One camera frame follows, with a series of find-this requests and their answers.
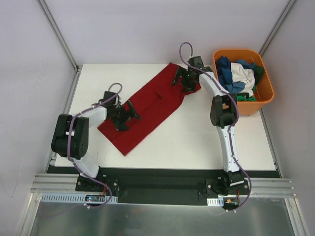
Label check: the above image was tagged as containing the right aluminium corner post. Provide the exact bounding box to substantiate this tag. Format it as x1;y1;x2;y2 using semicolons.
258;0;299;57

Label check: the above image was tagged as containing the aluminium corner post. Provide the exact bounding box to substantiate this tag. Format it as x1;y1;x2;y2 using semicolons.
258;0;299;57
36;0;82;72

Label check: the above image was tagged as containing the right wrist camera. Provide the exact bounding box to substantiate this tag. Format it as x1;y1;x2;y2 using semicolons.
188;56;204;70

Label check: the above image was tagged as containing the orange plastic basket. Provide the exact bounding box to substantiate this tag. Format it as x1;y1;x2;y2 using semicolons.
213;49;274;116

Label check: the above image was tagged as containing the left aluminium corner post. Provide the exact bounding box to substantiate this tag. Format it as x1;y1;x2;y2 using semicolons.
36;0;82;72

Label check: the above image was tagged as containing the aluminium frame rail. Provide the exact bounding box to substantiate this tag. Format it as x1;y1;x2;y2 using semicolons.
31;174;297;198

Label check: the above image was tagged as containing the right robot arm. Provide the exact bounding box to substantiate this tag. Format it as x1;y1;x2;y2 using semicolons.
172;66;245;196

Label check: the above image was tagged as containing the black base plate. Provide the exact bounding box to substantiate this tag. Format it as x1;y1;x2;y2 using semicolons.
75;168;250;206

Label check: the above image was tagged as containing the white t-shirt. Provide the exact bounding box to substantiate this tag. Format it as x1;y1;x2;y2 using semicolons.
231;62;255;97

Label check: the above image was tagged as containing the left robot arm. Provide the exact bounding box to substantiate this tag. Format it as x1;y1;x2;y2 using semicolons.
51;99;141;191

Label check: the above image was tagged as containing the blue t-shirt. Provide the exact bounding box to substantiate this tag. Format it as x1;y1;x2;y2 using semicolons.
215;56;256;97

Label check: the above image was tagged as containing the red t-shirt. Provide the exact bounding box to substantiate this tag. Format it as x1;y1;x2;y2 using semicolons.
98;63;190;156

